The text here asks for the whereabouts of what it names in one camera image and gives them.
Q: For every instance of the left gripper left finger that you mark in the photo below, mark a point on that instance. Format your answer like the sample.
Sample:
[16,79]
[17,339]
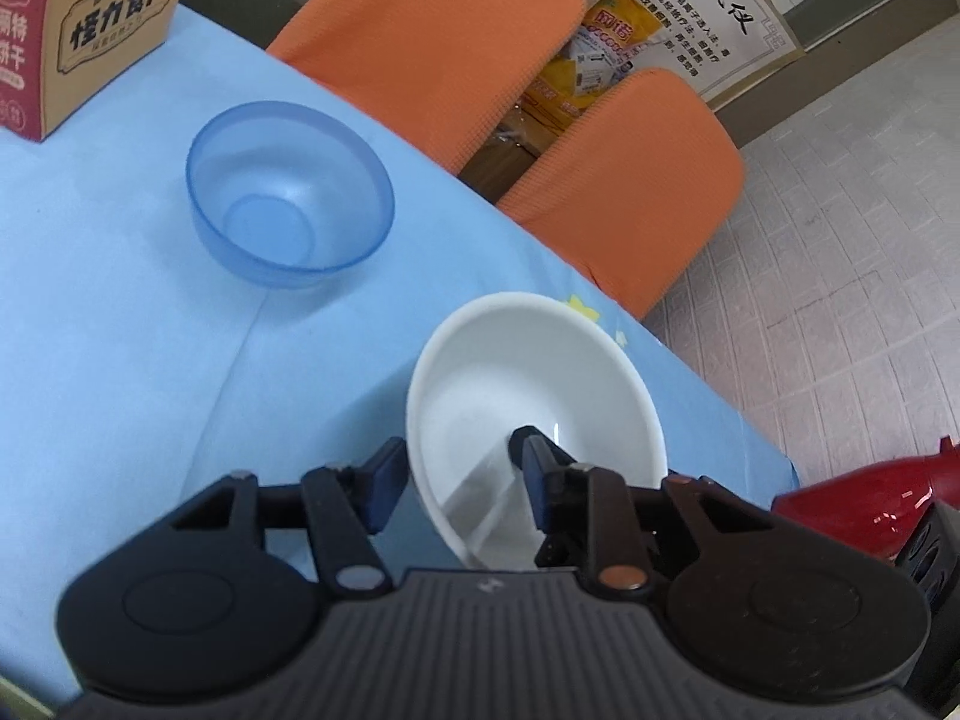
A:
[346,507]

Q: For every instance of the yellow snack package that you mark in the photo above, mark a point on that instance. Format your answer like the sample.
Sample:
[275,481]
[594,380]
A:
[596,57]

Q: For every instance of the right orange chair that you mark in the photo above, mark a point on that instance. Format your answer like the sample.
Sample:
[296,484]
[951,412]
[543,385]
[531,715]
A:
[634,189]

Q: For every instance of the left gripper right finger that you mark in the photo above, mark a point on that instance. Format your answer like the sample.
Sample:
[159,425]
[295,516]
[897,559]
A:
[586,514]

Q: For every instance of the white poster with chinese text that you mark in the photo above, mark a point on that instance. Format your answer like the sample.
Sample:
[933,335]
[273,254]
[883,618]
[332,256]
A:
[721,48]

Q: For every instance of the red thermos jug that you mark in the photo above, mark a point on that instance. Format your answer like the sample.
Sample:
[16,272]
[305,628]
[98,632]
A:
[875,508]

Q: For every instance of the blue translucent plastic bowl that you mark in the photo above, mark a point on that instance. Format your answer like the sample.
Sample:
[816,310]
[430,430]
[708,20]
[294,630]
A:
[285,196]

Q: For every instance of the red cracker box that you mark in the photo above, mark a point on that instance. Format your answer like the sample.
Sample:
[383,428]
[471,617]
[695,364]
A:
[56,54]

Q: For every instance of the orange chair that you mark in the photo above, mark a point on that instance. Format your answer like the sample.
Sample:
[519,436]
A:
[439,73]
[634,189]

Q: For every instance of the white ceramic bowl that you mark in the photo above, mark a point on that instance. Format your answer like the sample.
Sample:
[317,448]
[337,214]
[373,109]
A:
[512,360]

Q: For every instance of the blue cartoon pig tablecloth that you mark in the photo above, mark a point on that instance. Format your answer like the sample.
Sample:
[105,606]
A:
[136,370]

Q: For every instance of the left orange chair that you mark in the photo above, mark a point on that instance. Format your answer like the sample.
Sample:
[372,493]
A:
[439,73]

